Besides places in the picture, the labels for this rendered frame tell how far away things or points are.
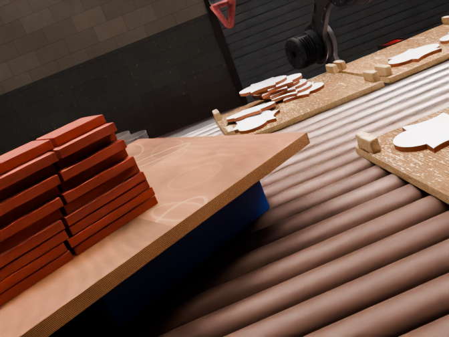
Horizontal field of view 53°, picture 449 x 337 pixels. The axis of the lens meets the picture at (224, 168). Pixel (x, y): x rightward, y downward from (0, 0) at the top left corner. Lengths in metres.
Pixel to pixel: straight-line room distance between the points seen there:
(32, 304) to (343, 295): 0.32
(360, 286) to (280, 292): 0.09
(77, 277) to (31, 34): 5.90
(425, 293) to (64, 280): 0.37
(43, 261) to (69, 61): 5.73
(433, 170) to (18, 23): 5.99
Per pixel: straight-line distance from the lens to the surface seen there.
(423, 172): 0.69
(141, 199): 0.59
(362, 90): 1.19
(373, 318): 0.48
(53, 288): 0.52
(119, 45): 6.08
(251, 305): 0.55
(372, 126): 0.97
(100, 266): 0.51
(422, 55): 1.32
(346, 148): 0.90
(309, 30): 2.57
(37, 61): 6.35
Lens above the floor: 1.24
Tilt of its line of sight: 18 degrees down
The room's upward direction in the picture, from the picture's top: 22 degrees counter-clockwise
